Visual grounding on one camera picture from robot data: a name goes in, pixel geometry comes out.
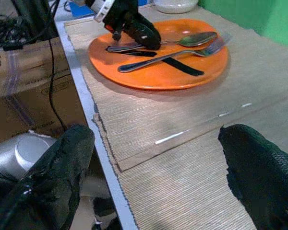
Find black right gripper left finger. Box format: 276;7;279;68
0;123;96;230

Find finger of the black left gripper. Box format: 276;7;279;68
121;12;162;51

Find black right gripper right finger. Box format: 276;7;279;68
217;124;288;230

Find silver spoon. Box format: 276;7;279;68
106;31;218;53

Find silver fork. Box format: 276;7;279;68
117;35;232;73

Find blue flat object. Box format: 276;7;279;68
68;1;96;18

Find white bowl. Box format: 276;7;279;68
153;0;199;14

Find orange plate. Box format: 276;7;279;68
88;19;229;91

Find silver robot hip joint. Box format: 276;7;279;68
0;132;57;181

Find black table knife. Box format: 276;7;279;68
120;49;205;77

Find black stand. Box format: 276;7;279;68
11;0;61;42

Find brown cardboard box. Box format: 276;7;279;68
0;35;93;150

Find black cable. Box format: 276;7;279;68
48;39;68;131

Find tangled black cables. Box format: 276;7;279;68
0;14;52;51

